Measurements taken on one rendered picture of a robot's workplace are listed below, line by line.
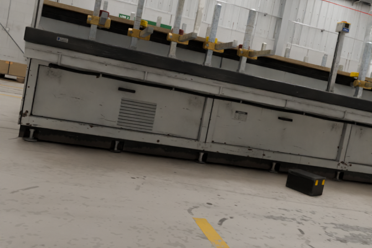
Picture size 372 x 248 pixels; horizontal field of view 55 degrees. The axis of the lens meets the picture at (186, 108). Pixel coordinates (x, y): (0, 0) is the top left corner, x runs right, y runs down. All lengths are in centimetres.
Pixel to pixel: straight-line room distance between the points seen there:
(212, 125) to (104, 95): 81
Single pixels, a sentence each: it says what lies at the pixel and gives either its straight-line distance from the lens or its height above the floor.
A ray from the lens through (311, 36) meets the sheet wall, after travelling 1158.
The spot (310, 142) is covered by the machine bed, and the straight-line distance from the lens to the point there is 311.
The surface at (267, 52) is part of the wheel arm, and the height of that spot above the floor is 83.
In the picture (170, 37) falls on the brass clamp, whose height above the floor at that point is 82.
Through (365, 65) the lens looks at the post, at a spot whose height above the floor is 95.
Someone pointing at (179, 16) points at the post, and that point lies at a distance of 233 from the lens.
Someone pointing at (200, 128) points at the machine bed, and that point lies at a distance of 264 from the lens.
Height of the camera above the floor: 52
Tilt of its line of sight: 3 degrees down
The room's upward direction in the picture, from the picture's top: 11 degrees clockwise
